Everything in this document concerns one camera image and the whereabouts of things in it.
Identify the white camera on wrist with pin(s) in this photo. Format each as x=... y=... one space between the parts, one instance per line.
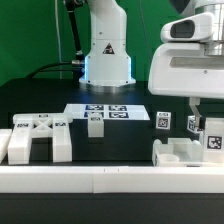
x=191 y=29

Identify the white left fence bar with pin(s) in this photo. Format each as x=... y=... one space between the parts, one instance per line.
x=5 y=135

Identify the white tagged cube nut right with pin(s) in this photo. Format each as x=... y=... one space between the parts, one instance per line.
x=191 y=125

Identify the white tagged cube nut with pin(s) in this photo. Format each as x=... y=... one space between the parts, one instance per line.
x=191 y=125
x=163 y=120

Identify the white chair back frame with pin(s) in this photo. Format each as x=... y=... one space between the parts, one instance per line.
x=40 y=125

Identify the white chair seat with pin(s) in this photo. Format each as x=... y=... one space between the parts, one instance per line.
x=177 y=152

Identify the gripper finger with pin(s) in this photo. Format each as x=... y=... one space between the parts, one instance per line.
x=197 y=115

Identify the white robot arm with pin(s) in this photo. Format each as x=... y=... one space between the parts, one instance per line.
x=108 y=66

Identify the white front fence bar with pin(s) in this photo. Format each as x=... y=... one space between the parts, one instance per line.
x=62 y=179

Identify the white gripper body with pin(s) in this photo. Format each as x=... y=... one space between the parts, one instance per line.
x=182 y=69

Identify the white fence bar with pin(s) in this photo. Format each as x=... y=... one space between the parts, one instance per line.
x=5 y=135
x=62 y=179

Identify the white sheet with tags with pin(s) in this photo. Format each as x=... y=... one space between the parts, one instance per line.
x=108 y=112

